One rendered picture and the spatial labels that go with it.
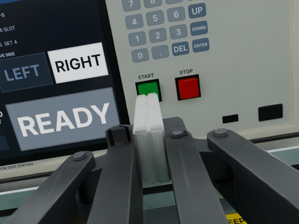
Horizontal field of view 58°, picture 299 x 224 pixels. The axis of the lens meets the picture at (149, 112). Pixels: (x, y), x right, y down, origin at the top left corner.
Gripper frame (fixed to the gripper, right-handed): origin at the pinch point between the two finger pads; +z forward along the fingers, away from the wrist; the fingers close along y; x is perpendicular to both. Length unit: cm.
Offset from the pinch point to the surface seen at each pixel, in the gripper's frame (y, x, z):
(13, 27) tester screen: -10.8, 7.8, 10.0
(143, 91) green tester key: -0.4, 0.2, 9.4
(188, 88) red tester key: 3.8, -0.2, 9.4
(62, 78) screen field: -7.7, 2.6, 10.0
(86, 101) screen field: -6.1, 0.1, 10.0
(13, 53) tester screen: -11.5, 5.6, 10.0
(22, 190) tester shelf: -13.3, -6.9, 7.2
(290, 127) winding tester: 13.6, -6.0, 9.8
